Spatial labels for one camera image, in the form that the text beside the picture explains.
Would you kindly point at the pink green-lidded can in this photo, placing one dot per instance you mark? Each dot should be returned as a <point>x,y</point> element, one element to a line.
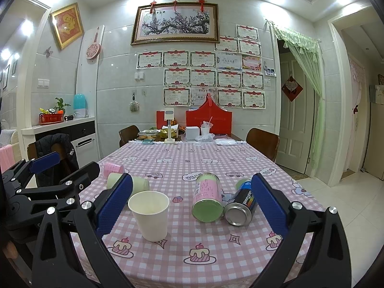
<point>207,199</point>

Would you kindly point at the brown chair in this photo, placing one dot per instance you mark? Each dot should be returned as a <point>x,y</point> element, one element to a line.
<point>127,134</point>
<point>265,142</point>

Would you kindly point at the teal white humidifier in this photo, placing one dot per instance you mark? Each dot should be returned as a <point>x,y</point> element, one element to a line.
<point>79,106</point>

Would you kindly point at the light green plastic cup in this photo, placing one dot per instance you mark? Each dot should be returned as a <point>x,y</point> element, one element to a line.
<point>139,184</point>

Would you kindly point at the pink round wall ornament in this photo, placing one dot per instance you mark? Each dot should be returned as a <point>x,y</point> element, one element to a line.
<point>94,49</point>

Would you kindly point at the white door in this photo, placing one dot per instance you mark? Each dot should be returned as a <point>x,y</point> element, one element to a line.
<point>296,119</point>

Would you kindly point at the red diamond door decoration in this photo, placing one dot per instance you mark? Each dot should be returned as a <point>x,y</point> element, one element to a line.
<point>292,88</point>

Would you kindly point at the black jacket on chair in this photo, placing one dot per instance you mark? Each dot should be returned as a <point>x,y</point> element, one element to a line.
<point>60,159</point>

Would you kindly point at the brown chair left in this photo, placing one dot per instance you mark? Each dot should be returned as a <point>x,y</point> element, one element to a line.
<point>127,134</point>

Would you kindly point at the pink checkered tablecloth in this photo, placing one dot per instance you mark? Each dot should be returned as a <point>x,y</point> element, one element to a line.
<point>202,248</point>

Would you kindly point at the gold framed red picture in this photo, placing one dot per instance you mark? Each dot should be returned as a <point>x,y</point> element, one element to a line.
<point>66,25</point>

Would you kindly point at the red gift box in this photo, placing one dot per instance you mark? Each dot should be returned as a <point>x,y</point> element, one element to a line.
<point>209,111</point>

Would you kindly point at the large framed blossom painting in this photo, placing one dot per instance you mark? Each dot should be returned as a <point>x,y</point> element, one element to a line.
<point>176,22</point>

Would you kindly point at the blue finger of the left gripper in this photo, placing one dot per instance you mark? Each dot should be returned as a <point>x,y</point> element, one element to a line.
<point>44,163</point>

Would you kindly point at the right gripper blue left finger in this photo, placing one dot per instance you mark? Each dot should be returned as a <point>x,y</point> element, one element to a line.
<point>56,263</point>

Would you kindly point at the red planter with plants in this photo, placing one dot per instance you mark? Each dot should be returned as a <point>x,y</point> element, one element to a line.
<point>53,115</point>

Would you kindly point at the brown chair right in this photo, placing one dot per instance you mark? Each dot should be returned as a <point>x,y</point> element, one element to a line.
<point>265,142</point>

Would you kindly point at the black blue spray can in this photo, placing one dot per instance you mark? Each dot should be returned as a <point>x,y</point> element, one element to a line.
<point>240,210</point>

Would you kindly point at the white paper cup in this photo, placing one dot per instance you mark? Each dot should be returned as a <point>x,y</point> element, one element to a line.
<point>150,210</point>

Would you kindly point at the pink plastic cup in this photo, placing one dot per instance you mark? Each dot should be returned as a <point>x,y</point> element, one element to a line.
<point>110,167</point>

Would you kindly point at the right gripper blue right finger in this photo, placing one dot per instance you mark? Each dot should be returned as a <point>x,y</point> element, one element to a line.
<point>327,262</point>

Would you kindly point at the white cup with straws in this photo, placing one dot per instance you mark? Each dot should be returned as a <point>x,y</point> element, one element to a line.
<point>205,127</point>

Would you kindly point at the white box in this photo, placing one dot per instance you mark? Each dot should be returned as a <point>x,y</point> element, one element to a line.
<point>192,132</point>

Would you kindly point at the white desk lamp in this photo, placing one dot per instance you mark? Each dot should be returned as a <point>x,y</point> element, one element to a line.
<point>169,117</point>

